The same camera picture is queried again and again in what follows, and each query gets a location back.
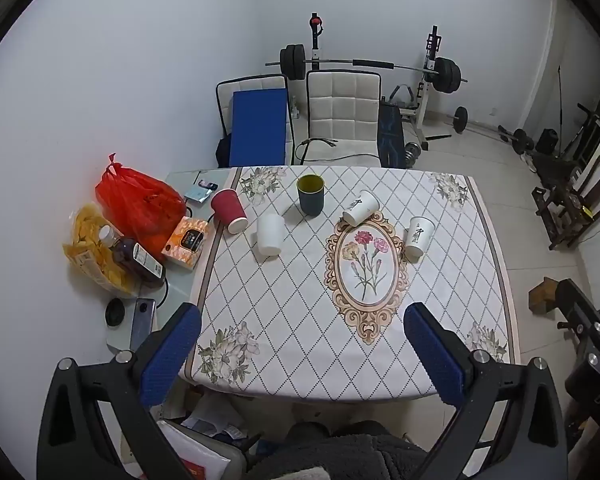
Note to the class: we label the barbell with black plates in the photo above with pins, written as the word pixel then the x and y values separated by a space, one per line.
pixel 447 76

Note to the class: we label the red paper cup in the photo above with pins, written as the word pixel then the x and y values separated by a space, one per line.
pixel 228 210

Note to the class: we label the black dumbbell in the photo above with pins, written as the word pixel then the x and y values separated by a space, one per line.
pixel 522 141

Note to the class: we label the bag of yellow chips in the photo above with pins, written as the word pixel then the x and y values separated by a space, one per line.
pixel 87 250

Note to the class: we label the orange tissue box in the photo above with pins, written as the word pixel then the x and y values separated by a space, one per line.
pixel 185 244

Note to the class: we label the long floor barbell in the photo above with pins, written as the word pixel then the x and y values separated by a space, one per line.
pixel 460 119

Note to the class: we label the white padded chair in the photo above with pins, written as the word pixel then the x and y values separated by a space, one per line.
pixel 342 115
pixel 225 95

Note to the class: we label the wooden block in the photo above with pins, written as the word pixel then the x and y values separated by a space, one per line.
pixel 542 296

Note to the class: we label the small dark device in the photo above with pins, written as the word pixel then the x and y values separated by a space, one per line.
pixel 208 185

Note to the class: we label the white printed paper cup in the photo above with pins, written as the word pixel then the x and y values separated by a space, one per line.
pixel 419 237
pixel 361 207

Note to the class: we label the red plastic bag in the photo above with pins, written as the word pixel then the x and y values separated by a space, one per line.
pixel 140 205

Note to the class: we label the black round lid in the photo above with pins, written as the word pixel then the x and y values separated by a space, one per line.
pixel 115 313

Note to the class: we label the plain white cup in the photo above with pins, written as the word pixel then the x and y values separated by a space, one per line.
pixel 270 235

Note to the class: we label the white red paper bag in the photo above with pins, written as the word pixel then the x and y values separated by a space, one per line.
pixel 195 457

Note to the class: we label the white barbell rack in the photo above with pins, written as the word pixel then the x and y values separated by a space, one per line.
pixel 432 55

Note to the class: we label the floral diamond tablecloth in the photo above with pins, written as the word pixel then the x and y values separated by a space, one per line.
pixel 290 310

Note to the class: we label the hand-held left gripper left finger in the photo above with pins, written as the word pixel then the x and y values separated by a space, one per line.
pixel 172 355

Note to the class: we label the dark green cup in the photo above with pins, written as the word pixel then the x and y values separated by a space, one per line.
pixel 310 199

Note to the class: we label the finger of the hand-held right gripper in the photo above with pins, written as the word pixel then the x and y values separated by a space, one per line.
pixel 577 305

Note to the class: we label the black speaker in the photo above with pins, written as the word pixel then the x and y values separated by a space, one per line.
pixel 547 141

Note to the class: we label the blue board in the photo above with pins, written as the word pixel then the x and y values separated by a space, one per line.
pixel 259 127

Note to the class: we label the crumpled white papers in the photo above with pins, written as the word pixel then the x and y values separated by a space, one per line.
pixel 212 415

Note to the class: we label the brown liquid bottle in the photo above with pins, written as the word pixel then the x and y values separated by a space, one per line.
pixel 135 257

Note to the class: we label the dark exercise machine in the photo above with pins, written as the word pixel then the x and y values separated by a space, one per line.
pixel 555 200

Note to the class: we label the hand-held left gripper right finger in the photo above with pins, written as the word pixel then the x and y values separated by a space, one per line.
pixel 436 357

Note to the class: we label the grey phone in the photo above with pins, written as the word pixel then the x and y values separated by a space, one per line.
pixel 143 322

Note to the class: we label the chrome dumbbell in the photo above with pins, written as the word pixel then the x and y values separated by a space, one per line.
pixel 413 152

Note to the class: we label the black blue bench pad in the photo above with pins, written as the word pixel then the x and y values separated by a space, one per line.
pixel 390 135

